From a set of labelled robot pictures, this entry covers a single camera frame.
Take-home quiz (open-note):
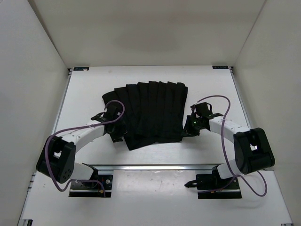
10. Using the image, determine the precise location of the black pleated skirt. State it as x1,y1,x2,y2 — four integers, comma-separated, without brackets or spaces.
102,81,188,150

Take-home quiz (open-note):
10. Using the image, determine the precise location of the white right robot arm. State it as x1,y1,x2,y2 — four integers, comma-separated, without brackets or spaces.
183,113,275,189

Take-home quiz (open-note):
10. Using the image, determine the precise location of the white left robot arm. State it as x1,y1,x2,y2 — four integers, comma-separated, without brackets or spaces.
36,112,126,187

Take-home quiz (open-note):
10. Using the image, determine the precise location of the blue label sticker right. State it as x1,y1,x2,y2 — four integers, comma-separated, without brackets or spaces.
212,65,229,70

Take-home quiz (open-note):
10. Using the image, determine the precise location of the blue label sticker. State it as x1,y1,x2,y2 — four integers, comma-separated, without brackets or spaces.
73,67,89,71
212,65,229,70

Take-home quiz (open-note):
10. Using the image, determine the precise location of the blue label sticker left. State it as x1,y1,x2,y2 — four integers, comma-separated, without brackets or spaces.
73,67,89,71

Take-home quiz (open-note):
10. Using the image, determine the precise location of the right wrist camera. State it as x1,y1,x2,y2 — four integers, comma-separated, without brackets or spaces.
191,102,213,117

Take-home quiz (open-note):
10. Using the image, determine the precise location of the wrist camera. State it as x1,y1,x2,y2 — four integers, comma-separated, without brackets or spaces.
103,105,123,121
191,102,213,117

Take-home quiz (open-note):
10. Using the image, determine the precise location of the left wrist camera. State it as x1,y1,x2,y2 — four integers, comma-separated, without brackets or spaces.
103,105,123,121

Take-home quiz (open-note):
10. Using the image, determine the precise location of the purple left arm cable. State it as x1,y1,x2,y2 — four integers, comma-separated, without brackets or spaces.
46,100,126,193

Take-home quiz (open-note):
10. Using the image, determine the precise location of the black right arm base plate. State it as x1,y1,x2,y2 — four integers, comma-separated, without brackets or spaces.
184,167,242,200

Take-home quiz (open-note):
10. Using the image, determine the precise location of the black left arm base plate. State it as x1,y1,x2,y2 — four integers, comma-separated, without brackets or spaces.
69,169,113,198

